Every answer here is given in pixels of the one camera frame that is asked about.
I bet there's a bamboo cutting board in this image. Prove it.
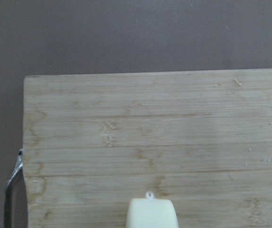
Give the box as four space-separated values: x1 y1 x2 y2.
23 69 272 228

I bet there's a metal cutting board handle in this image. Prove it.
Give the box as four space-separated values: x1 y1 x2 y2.
3 148 23 228

